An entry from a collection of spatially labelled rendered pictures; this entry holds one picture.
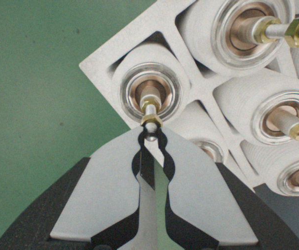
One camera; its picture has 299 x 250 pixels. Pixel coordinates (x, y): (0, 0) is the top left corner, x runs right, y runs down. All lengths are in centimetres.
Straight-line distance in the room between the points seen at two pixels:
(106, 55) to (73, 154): 40
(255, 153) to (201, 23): 24
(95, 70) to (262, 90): 22
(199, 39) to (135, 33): 10
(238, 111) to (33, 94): 48
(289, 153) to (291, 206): 32
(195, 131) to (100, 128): 35
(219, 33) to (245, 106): 10
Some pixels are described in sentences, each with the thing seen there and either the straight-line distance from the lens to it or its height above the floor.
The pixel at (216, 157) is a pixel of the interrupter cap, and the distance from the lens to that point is 27.
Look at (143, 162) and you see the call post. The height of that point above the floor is 11.
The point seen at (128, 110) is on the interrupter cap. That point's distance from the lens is 22.
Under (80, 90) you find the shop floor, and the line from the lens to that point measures 51.
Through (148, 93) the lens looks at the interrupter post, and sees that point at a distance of 19.
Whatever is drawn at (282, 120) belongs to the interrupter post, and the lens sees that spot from 26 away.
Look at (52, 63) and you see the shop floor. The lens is 52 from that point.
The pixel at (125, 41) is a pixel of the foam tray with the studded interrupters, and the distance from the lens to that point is 28.
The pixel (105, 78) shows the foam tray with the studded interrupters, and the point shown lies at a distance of 29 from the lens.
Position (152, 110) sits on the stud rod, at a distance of 16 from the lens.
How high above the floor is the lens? 45
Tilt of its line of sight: 62 degrees down
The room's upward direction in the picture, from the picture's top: 180 degrees counter-clockwise
